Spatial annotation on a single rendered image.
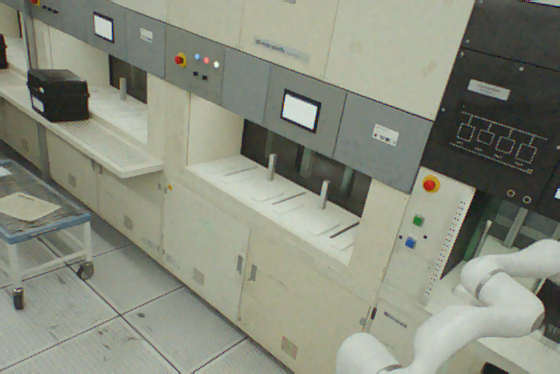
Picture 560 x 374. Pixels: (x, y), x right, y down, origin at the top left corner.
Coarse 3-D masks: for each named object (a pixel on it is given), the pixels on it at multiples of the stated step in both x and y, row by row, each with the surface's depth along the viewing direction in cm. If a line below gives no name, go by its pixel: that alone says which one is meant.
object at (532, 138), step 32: (544, 0) 124; (448, 128) 149; (480, 128) 143; (512, 128) 137; (544, 128) 132; (480, 160) 146; (512, 160) 139; (544, 160) 134; (512, 224) 230; (544, 224) 224
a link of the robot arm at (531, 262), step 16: (544, 240) 116; (496, 256) 117; (512, 256) 115; (528, 256) 113; (544, 256) 112; (464, 272) 119; (480, 272) 116; (496, 272) 115; (512, 272) 118; (528, 272) 115; (544, 272) 114; (464, 288) 121; (480, 288) 115
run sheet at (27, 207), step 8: (16, 192) 268; (24, 192) 269; (0, 200) 258; (8, 200) 259; (16, 200) 261; (24, 200) 262; (32, 200) 264; (40, 200) 265; (0, 208) 251; (8, 208) 253; (16, 208) 254; (24, 208) 255; (32, 208) 257; (40, 208) 258; (48, 208) 260; (56, 208) 261; (8, 216) 247; (16, 216) 248; (24, 216) 249; (32, 216) 250; (40, 216) 251
